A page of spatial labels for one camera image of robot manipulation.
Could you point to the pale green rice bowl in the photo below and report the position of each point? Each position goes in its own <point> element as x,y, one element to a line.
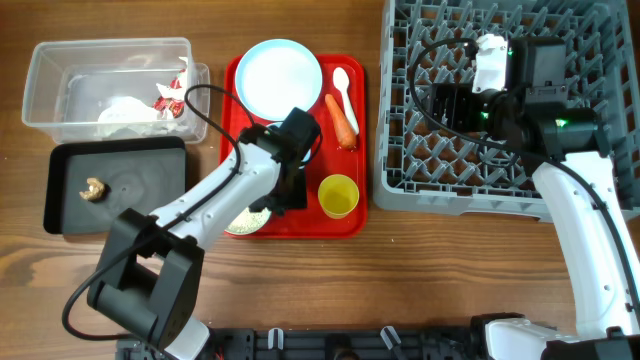
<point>248,222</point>

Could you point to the white plastic spoon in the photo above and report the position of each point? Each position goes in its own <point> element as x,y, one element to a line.
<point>341,82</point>

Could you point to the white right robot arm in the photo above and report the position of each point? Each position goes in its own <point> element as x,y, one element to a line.
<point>518,103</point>

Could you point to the light blue bowl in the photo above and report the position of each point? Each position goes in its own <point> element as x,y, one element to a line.
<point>306,158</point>

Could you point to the black plastic tray bin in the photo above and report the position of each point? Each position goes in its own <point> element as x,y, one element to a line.
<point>142,174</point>

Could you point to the yellow plastic cup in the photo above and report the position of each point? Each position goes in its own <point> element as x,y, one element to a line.
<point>338,196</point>

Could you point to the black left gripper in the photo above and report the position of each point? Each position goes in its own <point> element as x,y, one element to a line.
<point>299,203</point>

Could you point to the red candy wrapper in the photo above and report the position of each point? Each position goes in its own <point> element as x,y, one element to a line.
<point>170,102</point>

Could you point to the red serving tray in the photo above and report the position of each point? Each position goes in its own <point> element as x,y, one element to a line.
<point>312,222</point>

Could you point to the orange carrot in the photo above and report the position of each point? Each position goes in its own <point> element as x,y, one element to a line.
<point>345,135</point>

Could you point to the large light blue plate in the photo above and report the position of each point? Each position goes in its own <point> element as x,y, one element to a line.
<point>277,75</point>

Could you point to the brown food scrap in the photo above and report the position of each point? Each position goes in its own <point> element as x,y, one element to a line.
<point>95,191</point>

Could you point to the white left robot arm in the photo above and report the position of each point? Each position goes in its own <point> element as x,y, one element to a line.
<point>148,275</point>

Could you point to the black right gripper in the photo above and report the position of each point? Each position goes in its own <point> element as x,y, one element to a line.
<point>458,96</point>

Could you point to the grey dishwasher rack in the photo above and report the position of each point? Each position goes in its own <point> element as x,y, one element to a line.
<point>437,150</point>

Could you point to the clear plastic waste bin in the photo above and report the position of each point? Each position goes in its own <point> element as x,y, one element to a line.
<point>69,83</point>

